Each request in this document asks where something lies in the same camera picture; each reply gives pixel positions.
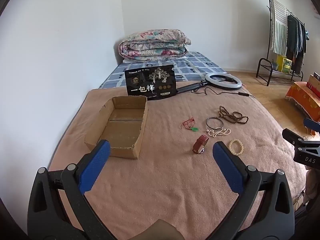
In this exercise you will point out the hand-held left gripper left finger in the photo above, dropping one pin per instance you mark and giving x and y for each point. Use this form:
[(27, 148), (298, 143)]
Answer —
[(96, 166)]

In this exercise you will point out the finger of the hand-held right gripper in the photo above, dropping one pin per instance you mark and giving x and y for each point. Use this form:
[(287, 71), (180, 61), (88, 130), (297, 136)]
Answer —
[(291, 135), (312, 125)]

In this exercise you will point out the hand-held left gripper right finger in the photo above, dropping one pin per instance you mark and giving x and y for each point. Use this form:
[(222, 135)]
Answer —
[(228, 167)]

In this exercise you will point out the cardboard box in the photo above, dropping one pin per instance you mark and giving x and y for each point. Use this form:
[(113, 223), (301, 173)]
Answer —
[(120, 130)]

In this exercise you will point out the dark thin bangle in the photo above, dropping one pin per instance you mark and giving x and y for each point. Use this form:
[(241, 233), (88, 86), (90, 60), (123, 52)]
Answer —
[(207, 123)]

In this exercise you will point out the orange covered bench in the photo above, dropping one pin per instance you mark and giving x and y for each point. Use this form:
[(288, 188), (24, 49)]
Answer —
[(301, 95)]

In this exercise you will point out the brown box with red edge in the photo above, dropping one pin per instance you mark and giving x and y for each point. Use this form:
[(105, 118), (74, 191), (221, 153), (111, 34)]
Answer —
[(315, 83)]

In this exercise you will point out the yellow box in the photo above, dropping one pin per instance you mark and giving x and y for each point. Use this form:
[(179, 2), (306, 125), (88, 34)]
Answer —
[(283, 63)]

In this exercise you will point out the pink blanket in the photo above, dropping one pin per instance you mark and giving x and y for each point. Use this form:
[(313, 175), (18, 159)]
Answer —
[(162, 192)]

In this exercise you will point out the black metal clothes rack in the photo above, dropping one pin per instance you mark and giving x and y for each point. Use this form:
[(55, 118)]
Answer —
[(261, 66)]

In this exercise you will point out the dark hanging clothes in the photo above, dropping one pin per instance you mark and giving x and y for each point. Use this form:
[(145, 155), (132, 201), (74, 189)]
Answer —
[(296, 40)]

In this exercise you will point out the black snack bag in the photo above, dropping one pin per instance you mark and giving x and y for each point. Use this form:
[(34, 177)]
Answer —
[(150, 82)]

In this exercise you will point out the striped hanging cloth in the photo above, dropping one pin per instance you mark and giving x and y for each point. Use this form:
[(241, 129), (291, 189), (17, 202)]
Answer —
[(278, 27)]

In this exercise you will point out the blue checkered bed sheet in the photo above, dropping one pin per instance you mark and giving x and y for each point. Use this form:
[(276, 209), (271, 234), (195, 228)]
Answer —
[(200, 65)]

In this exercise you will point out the folded floral quilt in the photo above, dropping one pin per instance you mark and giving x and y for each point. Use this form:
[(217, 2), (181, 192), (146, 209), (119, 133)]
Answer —
[(155, 43)]

